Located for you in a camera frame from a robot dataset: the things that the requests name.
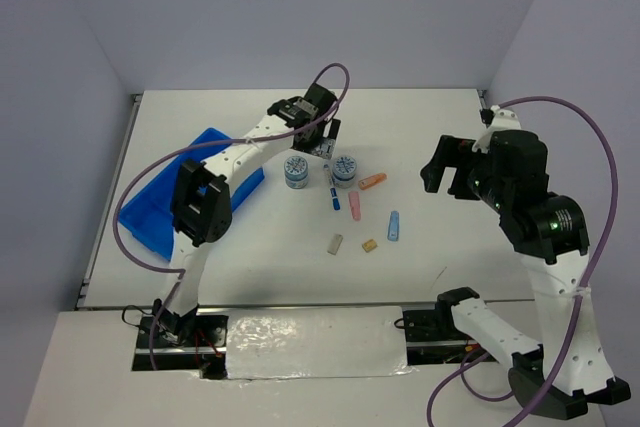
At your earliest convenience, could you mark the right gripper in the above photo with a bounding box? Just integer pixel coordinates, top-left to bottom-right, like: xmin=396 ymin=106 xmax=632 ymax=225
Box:
xmin=419 ymin=132 xmax=509 ymax=209

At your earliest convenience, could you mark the blue cleaning gel jar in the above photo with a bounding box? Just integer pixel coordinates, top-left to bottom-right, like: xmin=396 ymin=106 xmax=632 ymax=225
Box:
xmin=283 ymin=156 xmax=309 ymax=189

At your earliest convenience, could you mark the blue white whiteboard marker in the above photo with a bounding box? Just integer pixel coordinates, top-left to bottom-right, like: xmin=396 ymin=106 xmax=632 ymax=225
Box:
xmin=323 ymin=163 xmax=341 ymax=211

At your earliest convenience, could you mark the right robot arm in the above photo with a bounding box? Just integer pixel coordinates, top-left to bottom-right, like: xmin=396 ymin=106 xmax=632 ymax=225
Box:
xmin=420 ymin=101 xmax=631 ymax=425

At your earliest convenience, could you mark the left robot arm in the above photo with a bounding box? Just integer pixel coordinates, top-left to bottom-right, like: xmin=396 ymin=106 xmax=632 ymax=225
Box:
xmin=152 ymin=82 xmax=340 ymax=346

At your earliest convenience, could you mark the orange correction tape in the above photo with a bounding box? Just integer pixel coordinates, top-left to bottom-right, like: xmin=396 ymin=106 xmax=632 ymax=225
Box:
xmin=358 ymin=173 xmax=387 ymax=190

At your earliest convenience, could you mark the pink correction tape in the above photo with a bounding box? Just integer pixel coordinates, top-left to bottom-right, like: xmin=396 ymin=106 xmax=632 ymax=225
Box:
xmin=348 ymin=191 xmax=361 ymax=221

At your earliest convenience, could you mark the light blue correction tape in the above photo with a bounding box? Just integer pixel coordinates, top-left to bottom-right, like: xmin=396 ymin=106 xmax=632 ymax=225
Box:
xmin=387 ymin=210 xmax=400 ymax=242

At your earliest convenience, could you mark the grey eraser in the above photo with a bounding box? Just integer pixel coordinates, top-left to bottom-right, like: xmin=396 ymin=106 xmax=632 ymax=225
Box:
xmin=327 ymin=234 xmax=344 ymax=255

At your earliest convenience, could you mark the small tan eraser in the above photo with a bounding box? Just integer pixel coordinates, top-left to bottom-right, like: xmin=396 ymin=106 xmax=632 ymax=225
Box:
xmin=362 ymin=239 xmax=377 ymax=252

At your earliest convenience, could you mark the blue plastic divided tray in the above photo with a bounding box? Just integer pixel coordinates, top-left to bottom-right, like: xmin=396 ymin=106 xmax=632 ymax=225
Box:
xmin=117 ymin=127 xmax=265 ymax=262

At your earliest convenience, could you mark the silver foil sheet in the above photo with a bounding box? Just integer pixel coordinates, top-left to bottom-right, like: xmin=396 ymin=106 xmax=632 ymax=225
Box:
xmin=225 ymin=306 xmax=412 ymax=380

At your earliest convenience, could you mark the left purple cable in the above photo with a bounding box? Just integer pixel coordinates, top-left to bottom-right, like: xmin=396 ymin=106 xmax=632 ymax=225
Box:
xmin=113 ymin=63 xmax=351 ymax=371

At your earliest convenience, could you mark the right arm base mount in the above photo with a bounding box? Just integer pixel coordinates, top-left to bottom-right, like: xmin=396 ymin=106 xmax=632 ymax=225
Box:
xmin=393 ymin=304 xmax=480 ymax=366

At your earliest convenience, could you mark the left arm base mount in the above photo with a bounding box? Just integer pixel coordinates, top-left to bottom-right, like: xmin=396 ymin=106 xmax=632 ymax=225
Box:
xmin=120 ymin=305 xmax=229 ymax=380

